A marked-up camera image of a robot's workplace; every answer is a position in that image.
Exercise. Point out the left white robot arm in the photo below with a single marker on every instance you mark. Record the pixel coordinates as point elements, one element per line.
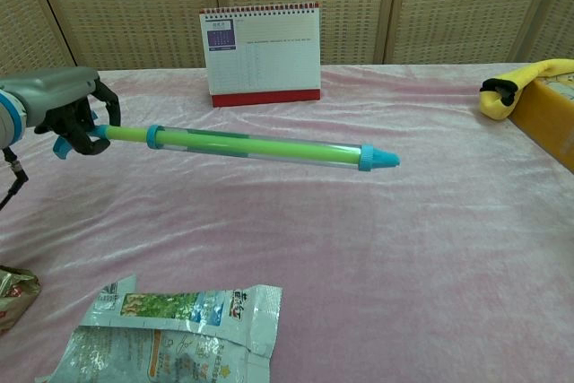
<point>6,125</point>

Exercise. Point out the white printed plastic bag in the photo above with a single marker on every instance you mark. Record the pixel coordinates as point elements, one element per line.
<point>179,333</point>

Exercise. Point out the red white desk calendar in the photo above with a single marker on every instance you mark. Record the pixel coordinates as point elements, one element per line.
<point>269,64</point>

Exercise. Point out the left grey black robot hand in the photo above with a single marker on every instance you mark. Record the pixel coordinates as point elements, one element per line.
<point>54,91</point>

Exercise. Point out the yellow cardboard box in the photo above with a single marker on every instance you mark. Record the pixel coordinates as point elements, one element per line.
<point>547,118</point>

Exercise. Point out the yellow plush toy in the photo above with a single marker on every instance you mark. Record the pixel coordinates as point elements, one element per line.
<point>493,107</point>

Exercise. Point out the gold foil snack bag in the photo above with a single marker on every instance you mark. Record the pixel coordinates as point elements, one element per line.
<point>15,298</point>

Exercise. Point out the pink velvet tablecloth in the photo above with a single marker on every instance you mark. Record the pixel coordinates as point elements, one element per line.
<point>359,266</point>

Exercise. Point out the green and blue water pump toy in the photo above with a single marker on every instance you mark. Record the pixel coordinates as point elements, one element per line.
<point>269,147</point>

